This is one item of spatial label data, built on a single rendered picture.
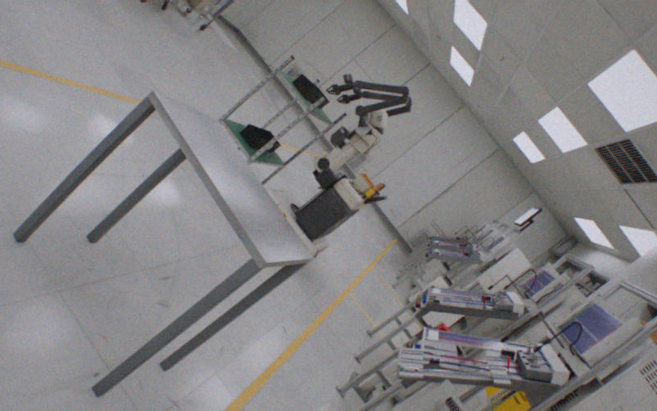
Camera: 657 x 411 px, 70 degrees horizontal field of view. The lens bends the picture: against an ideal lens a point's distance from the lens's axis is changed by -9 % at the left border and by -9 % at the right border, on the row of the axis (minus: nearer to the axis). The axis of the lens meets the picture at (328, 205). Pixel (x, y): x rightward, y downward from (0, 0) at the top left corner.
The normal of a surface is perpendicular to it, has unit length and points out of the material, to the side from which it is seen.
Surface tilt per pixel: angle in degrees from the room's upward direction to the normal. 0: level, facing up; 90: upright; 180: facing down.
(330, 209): 90
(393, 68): 90
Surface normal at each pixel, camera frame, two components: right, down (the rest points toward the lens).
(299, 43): -0.22, 0.04
